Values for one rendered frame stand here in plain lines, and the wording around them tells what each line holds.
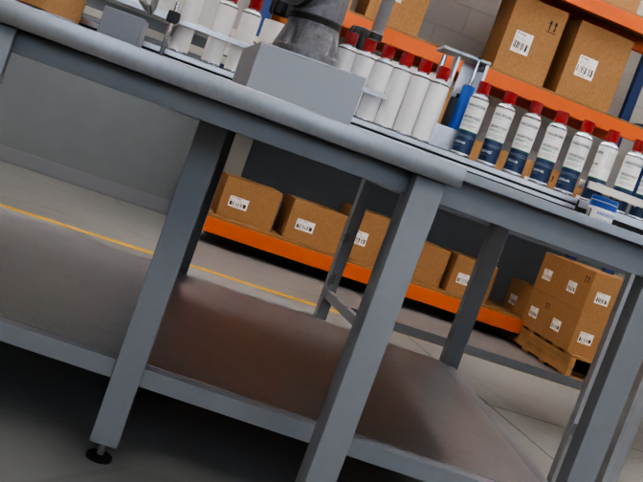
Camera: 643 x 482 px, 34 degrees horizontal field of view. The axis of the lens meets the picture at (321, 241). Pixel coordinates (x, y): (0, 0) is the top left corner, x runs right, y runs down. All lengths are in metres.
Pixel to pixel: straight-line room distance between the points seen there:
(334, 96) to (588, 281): 4.34
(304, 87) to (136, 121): 4.94
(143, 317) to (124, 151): 4.93
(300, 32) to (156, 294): 0.62
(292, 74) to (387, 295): 0.52
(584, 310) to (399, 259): 4.46
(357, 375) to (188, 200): 0.51
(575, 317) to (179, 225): 4.46
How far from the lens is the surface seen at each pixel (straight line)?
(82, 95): 7.06
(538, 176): 2.84
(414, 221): 1.94
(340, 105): 2.19
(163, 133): 7.08
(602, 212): 2.73
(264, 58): 2.15
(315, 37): 2.24
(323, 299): 4.62
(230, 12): 2.76
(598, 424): 2.35
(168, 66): 1.81
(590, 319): 6.38
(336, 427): 1.99
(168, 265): 2.17
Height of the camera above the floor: 0.77
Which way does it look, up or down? 5 degrees down
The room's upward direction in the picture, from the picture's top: 20 degrees clockwise
